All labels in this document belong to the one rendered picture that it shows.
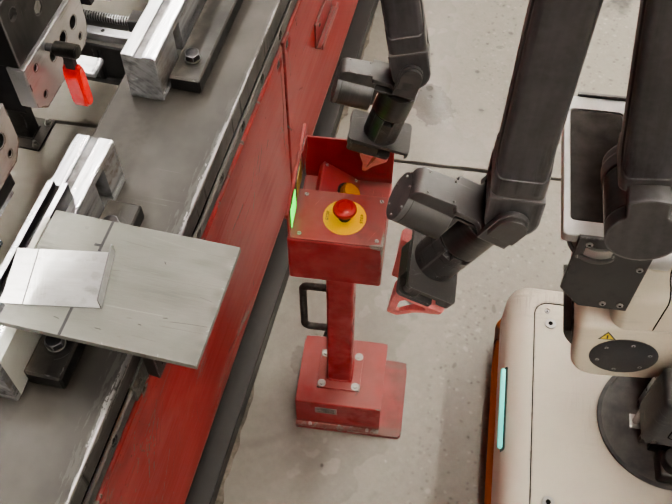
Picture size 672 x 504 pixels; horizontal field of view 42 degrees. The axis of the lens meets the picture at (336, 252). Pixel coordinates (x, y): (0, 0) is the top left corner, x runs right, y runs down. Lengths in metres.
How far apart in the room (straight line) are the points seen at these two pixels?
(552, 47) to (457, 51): 2.13
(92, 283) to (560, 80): 0.65
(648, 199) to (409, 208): 0.24
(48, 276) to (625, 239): 0.71
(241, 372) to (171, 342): 1.05
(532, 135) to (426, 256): 0.24
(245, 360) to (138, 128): 0.83
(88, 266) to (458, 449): 1.18
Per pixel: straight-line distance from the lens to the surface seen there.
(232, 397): 2.12
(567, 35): 0.76
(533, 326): 1.97
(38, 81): 1.10
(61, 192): 1.27
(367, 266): 1.48
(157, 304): 1.13
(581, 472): 1.85
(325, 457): 2.09
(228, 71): 1.56
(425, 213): 0.95
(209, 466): 2.06
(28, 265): 1.21
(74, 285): 1.17
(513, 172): 0.88
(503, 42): 2.96
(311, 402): 2.02
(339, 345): 1.88
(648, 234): 0.93
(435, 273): 1.03
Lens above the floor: 1.95
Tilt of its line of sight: 56 degrees down
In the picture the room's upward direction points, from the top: straight up
